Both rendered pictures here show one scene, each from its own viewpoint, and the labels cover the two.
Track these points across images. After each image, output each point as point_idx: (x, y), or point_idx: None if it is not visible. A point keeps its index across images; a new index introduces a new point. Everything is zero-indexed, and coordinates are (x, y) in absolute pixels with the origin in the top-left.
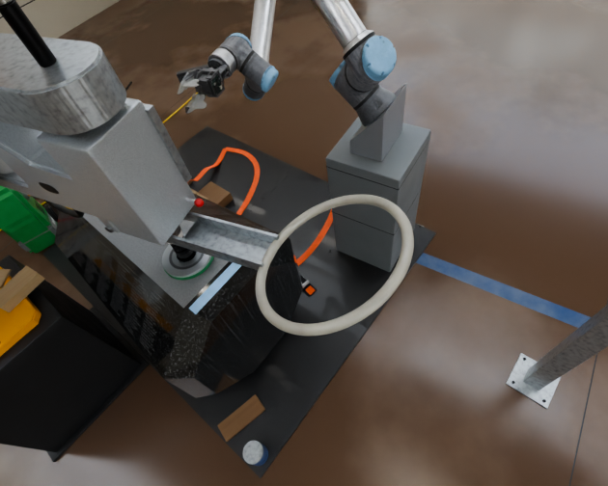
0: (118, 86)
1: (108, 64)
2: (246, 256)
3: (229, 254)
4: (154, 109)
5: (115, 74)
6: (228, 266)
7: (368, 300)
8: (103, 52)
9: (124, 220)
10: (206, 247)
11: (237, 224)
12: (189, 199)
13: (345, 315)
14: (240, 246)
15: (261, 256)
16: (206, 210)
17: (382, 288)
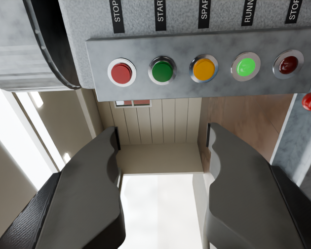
0: (50, 90)
1: (16, 88)
2: (296, 160)
3: (276, 143)
4: (106, 101)
5: (31, 86)
6: None
7: (205, 226)
8: None
9: None
10: (287, 112)
11: (310, 163)
12: None
13: (206, 210)
14: (309, 156)
15: (293, 178)
16: None
17: (203, 237)
